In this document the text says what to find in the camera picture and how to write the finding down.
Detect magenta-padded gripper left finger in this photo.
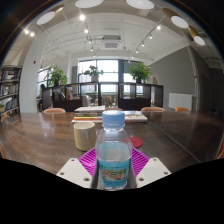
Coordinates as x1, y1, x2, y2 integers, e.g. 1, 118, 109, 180
56, 148, 101, 190

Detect tall dark bookshelf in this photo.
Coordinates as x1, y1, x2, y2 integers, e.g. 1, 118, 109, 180
0, 65, 23, 123

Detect ceiling air conditioner unit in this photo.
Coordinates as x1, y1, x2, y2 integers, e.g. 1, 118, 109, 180
101, 34, 123, 50

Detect tall stack of books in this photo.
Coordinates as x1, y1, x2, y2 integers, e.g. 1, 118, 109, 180
71, 105, 106, 124

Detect orange chairs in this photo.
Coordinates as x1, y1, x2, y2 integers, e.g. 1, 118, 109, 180
42, 105, 190, 116

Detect flat round red coaster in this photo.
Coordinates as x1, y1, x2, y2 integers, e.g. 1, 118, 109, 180
129, 136, 144, 149

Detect small potted green plant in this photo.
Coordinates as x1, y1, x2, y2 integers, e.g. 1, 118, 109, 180
83, 65, 104, 83

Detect small ceiling spotlights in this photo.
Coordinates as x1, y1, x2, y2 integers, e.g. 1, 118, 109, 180
23, 13, 163, 54

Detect large potted green plant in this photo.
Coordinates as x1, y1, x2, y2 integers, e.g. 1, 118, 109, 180
127, 62, 153, 84

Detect round white ceiling lights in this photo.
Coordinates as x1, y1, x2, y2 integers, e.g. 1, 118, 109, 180
35, 0, 207, 47

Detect black open shelf unit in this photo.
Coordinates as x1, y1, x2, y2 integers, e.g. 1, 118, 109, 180
41, 81, 164, 112

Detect bushy potted green plant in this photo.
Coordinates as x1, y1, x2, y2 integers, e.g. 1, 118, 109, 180
48, 65, 69, 87

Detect white wall panel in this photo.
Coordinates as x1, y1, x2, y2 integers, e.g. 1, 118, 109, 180
168, 92, 194, 111

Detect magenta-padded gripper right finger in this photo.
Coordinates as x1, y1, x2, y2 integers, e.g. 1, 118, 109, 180
130, 148, 172, 189

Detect cream ceramic cup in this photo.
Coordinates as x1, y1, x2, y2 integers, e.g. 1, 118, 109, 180
73, 121, 98, 152

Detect clear water bottle blue cap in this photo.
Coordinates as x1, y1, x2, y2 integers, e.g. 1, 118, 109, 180
94, 110, 133, 191

